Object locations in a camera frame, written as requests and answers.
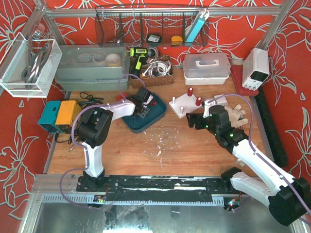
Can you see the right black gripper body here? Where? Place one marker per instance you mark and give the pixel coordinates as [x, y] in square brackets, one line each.
[197, 120]

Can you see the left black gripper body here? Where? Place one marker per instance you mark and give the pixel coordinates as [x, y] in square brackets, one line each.
[142, 109]

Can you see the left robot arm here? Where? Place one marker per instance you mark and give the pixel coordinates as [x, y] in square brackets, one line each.
[93, 123]

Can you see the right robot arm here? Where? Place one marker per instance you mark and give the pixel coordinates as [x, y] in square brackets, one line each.
[287, 198]

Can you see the teal plastic tray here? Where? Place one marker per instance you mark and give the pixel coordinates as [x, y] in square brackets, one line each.
[156, 113]

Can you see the red cube box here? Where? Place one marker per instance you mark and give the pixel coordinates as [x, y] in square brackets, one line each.
[121, 96]

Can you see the woven brown basket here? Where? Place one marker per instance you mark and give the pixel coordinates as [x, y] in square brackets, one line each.
[155, 73]

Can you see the white cube charger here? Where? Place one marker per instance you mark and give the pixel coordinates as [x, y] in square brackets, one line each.
[220, 100]

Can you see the beige work glove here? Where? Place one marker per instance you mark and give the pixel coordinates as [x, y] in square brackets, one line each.
[236, 116]

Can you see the white clear lidded toolbox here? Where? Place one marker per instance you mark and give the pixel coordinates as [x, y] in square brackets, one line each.
[206, 69]

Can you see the red mat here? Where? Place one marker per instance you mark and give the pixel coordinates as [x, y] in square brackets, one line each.
[236, 73]

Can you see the grey plastic storage box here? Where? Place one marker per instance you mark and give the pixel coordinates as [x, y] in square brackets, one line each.
[93, 68]

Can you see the white bench power supply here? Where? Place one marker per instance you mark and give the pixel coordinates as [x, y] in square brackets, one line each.
[255, 69]

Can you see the yellow tape measure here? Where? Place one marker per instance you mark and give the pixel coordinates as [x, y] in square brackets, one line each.
[176, 40]

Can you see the teal power supply box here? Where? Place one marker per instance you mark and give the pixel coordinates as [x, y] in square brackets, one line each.
[49, 116]

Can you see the blue white book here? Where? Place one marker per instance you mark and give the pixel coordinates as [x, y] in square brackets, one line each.
[192, 31]

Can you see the clear acrylic bin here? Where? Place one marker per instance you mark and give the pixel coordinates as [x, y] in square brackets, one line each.
[28, 68]

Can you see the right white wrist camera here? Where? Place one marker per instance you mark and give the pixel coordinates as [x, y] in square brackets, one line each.
[207, 104]

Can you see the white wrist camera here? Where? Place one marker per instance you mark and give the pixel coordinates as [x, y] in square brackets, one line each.
[149, 99]
[207, 104]

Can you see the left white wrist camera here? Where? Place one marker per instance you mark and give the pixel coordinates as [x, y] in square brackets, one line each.
[149, 99]

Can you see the white four-peg base plate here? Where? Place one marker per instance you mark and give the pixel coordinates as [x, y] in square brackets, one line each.
[183, 104]

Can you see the green yellow cordless drill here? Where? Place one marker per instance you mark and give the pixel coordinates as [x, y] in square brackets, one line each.
[141, 56]

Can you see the black wire wall basket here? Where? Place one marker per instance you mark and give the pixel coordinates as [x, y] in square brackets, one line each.
[129, 25]

